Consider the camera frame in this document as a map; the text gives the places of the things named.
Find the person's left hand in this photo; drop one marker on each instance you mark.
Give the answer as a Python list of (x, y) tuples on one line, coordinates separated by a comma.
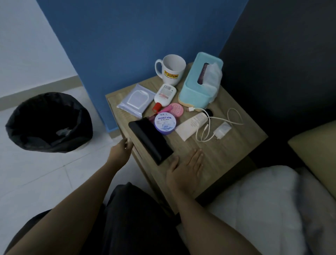
[(118, 153)]

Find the person's right hand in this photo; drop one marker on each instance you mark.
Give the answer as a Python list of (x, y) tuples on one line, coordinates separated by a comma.
[(183, 176)]

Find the person's right thumb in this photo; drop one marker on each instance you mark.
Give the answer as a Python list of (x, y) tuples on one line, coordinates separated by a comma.
[(174, 162)]

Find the person's left fingers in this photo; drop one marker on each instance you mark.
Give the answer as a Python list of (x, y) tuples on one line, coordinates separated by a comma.
[(128, 146)]

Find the person's left forearm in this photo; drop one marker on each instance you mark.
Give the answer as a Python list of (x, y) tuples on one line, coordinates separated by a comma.
[(70, 210)]

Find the person's right forearm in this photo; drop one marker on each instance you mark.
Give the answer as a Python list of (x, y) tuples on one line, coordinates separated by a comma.
[(207, 226)]

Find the white cream tube black cap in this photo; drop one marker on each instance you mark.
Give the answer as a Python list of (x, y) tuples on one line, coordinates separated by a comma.
[(190, 126)]

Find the purple cream jar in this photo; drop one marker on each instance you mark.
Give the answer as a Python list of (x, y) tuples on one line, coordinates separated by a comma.
[(164, 123)]

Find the pale wet wipes packet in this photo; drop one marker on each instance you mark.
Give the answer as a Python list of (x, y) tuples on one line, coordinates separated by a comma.
[(135, 101)]

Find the pink round compact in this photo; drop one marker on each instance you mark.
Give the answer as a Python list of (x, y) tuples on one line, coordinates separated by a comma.
[(176, 109)]

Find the white charger adapter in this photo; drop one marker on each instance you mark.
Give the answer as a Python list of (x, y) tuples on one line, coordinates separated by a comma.
[(222, 130)]

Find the wooden bedside table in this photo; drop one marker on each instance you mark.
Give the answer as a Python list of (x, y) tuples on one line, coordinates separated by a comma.
[(231, 147)]

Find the white bottle with red cap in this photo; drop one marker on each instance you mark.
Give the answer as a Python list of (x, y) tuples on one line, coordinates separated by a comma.
[(165, 94)]

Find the grey crumpled trash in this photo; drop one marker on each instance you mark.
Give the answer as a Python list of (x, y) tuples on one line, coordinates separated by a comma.
[(63, 132)]

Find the person's dark trousers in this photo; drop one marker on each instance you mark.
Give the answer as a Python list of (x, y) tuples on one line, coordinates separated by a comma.
[(133, 223)]

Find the light blue tissue box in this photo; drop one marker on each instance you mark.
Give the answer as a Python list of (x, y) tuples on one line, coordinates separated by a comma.
[(193, 84)]

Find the white mug with yellow label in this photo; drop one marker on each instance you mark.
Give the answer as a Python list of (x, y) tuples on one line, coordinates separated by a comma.
[(172, 69)]

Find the black bagged trash bin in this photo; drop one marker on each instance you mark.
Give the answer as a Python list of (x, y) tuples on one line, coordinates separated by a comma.
[(39, 118)]

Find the white tissue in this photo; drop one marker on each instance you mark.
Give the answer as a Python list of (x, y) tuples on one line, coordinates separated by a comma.
[(213, 76)]

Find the white blanket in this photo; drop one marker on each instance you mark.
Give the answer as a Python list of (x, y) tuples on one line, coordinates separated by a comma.
[(262, 205)]

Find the beige skirting board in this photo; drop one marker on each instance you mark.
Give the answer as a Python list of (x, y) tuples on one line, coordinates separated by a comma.
[(34, 92)]

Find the yellow pillow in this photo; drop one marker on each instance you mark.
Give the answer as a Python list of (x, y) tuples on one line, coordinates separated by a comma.
[(315, 152)]

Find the dark headboard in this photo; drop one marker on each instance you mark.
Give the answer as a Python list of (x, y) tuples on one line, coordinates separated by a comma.
[(283, 65)]

